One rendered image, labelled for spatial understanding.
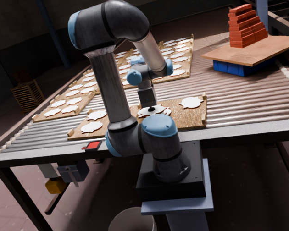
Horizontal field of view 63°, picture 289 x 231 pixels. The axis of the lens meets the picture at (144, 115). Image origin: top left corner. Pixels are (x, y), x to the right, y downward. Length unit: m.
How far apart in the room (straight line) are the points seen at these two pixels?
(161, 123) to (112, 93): 0.20
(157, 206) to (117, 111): 0.39
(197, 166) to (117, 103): 0.39
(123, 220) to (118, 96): 1.09
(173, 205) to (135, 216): 0.82
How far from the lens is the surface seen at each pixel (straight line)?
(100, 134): 1.42
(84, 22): 0.81
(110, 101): 0.84
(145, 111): 1.35
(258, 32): 2.02
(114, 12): 0.78
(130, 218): 1.76
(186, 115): 1.33
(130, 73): 1.11
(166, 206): 0.96
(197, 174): 0.92
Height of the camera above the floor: 1.58
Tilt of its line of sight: 26 degrees down
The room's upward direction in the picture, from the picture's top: 17 degrees counter-clockwise
